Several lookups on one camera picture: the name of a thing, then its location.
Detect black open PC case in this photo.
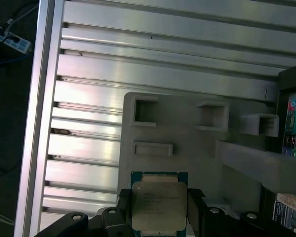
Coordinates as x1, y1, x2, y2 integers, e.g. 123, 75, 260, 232
277, 63, 296, 237

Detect grey parts rack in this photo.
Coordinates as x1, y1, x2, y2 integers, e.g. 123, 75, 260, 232
117, 91, 296, 237

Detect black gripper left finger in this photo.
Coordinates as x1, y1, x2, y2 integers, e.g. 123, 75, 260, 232
37, 188, 133, 237

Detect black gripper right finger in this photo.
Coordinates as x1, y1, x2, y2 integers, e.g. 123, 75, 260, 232
187, 187, 296, 237

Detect silver CPU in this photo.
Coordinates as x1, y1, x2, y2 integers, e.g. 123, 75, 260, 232
130, 171, 189, 237

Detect white cable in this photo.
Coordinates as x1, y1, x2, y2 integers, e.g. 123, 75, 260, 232
6, 0, 40, 28

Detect white power strip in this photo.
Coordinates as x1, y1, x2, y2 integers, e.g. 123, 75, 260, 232
0, 23, 32, 54

